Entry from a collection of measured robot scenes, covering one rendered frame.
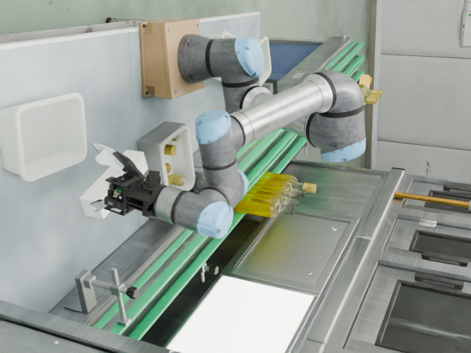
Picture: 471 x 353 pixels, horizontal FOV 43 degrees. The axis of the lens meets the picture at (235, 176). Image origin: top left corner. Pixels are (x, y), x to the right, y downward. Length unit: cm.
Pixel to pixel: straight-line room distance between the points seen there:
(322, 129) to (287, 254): 66
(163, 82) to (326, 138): 55
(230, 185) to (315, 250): 85
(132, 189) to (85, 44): 49
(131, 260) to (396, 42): 650
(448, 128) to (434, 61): 90
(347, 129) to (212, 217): 46
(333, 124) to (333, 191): 105
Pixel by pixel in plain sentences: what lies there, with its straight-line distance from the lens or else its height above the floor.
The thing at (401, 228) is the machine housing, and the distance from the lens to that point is 230.
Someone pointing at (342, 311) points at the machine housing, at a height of 139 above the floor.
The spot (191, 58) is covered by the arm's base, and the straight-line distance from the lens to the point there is 182.
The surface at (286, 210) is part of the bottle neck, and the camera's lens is 206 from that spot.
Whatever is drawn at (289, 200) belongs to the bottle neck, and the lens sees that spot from 211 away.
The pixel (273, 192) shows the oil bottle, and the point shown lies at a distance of 213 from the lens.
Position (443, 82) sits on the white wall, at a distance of 799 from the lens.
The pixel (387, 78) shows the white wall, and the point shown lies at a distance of 810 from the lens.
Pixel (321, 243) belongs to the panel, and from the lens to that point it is 212.
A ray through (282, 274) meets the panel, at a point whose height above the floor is 117.
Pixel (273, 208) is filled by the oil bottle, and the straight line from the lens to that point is 206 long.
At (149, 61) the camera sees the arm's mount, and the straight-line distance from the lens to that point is 183.
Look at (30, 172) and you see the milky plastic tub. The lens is 144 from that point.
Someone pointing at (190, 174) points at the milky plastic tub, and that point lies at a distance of 201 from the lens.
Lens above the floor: 178
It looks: 24 degrees down
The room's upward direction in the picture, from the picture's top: 98 degrees clockwise
